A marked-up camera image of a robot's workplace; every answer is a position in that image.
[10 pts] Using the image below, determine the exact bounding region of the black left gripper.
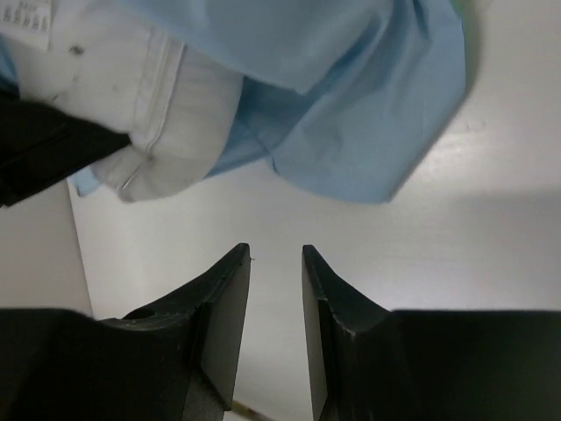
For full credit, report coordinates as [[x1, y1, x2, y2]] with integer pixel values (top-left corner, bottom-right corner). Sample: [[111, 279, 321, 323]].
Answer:
[[1, 90, 131, 207]]

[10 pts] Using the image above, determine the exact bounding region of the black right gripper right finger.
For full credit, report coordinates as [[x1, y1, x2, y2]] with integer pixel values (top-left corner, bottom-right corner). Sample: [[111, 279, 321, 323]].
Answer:
[[302, 245, 421, 420]]

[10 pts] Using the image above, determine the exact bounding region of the light blue pillowcase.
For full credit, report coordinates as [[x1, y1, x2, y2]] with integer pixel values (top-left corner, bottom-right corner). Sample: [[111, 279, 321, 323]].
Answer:
[[1, 1, 466, 203]]

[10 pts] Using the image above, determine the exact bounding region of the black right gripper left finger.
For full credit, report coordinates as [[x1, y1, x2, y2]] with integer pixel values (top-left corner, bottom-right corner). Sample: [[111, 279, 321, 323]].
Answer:
[[102, 243, 251, 420]]

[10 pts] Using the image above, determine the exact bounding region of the white pillow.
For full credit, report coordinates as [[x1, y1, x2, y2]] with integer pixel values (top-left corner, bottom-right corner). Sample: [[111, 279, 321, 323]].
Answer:
[[1, 1, 243, 202]]

